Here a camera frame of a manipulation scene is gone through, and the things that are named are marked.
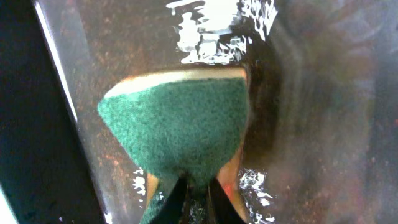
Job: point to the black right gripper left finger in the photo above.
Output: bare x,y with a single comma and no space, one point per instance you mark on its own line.
175,208

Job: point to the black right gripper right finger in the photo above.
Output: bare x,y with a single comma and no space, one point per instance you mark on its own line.
220,209

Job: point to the green yellow scrub sponge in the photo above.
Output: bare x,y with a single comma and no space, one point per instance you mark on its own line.
187,123

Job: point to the black plastic water tray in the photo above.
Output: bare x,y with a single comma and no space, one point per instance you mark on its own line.
320,144

